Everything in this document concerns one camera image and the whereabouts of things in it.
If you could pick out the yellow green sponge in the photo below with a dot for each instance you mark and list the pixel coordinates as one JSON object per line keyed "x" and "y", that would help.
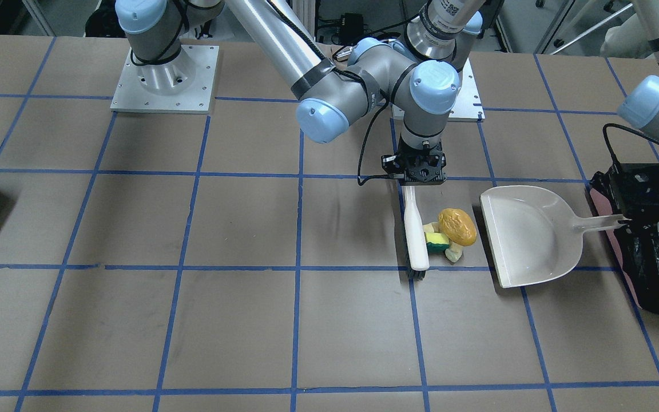
{"x": 436, "y": 242}

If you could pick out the beige hand brush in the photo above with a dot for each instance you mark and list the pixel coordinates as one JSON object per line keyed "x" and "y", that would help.
{"x": 417, "y": 250}

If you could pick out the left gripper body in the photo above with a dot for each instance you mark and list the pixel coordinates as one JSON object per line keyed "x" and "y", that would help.
{"x": 637, "y": 201}

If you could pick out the beige dustpan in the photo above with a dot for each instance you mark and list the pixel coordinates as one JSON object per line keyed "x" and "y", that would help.
{"x": 535, "y": 236}

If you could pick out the black lined bin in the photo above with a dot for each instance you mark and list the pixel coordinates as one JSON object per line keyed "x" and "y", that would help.
{"x": 636, "y": 246}

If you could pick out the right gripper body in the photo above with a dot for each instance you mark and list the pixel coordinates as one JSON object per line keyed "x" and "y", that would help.
{"x": 388, "y": 164}

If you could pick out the person in grey clothes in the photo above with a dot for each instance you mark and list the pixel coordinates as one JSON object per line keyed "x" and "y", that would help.
{"x": 626, "y": 41}

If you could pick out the yellow potato toy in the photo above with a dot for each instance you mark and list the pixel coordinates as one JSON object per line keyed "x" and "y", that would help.
{"x": 458, "y": 226}

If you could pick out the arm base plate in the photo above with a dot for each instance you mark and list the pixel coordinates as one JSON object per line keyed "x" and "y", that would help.
{"x": 184, "y": 85}
{"x": 469, "y": 94}

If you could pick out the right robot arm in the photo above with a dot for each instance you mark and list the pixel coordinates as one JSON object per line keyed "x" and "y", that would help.
{"x": 330, "y": 98}

